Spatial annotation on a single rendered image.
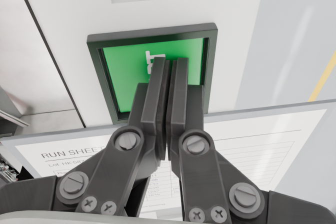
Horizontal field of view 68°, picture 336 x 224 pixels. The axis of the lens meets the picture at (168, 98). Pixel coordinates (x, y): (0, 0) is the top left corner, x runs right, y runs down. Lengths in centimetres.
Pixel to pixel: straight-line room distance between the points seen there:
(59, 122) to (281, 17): 126
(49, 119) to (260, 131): 19
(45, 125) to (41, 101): 2
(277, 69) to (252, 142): 143
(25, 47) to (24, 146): 9
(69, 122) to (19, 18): 10
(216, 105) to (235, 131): 3
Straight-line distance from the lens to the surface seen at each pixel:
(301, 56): 163
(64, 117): 27
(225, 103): 15
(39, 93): 26
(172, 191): 24
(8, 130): 39
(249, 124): 17
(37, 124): 27
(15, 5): 21
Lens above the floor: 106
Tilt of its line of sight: 43 degrees down
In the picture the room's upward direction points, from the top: 171 degrees clockwise
